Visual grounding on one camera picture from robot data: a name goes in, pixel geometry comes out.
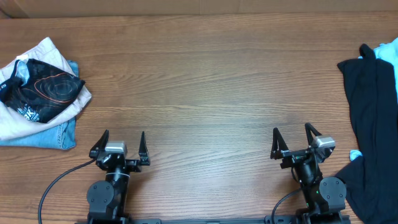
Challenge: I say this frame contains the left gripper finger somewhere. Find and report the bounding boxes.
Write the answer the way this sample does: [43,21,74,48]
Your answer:
[89,129,109,158]
[139,131,150,166]

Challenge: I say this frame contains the black t-shirt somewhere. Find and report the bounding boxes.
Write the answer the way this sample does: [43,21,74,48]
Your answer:
[336,44,397,223]

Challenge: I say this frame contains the blue denim jeans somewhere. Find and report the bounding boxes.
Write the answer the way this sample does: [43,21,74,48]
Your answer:
[1,68,76,149]

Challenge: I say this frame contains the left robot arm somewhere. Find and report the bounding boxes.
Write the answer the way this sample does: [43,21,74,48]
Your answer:
[86,130,150,223]

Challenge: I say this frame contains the light blue t-shirt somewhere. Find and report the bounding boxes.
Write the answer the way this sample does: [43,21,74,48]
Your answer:
[349,37,398,162]

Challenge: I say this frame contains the right black cable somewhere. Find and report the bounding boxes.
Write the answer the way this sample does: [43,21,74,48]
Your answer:
[271,167,304,224]

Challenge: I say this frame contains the beige folded garment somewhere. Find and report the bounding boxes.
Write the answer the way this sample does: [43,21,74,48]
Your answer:
[1,37,91,140]

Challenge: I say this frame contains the black cable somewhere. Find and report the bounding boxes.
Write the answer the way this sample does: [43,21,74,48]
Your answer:
[37,158,98,224]
[271,167,304,224]

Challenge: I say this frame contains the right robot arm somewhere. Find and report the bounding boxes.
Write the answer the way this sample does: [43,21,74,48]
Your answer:
[267,123,351,223]

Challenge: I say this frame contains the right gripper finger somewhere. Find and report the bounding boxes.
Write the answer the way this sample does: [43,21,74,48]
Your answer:
[305,123,322,146]
[270,128,289,160]

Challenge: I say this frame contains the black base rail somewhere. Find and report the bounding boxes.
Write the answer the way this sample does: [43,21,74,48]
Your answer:
[74,214,352,224]

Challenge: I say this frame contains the left black cable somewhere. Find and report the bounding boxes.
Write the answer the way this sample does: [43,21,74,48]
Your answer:
[37,158,98,224]

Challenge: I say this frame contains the black patterned folded shirt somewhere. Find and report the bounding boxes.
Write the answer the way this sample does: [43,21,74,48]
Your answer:
[1,59,85,123]

